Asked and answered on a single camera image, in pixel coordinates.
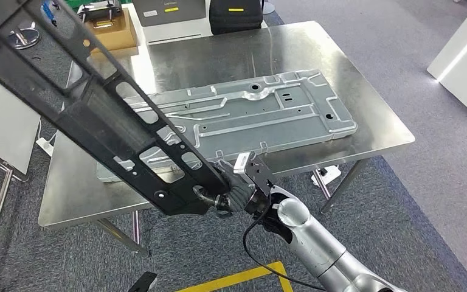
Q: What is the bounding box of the grey stamped metal panel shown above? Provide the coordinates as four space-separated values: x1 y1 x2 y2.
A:
96 69 358 183

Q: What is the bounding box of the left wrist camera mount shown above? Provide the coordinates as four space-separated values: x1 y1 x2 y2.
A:
126 271 159 292

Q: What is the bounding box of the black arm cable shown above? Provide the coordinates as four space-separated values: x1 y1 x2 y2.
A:
242 192 329 292

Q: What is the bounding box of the metal clamp tool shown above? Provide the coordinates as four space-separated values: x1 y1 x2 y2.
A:
76 0 123 23

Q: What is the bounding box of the white power strip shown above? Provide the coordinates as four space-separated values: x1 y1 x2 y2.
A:
312 165 342 187
36 137 55 158

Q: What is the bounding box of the metal board stand frame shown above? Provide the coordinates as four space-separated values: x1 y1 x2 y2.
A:
0 141 30 283

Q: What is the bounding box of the black bag yellow label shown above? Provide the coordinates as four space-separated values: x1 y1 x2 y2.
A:
209 0 264 35

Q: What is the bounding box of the brown cardboard box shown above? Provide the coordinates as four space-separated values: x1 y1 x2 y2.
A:
84 8 139 52

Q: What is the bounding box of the black right wrist camera bracket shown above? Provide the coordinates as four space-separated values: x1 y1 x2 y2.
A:
243 155 278 217

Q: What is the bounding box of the black plastic panel part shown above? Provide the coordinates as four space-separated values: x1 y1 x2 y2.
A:
0 0 231 217

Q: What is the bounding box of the grey laptop box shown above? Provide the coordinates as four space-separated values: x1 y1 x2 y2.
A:
133 0 207 27

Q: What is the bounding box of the steel workbench table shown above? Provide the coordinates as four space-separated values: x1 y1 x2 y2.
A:
38 21 417 259

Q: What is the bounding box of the white panel board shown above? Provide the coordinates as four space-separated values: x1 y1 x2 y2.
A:
0 66 41 176

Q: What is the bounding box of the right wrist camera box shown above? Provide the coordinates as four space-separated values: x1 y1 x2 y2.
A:
233 151 257 175

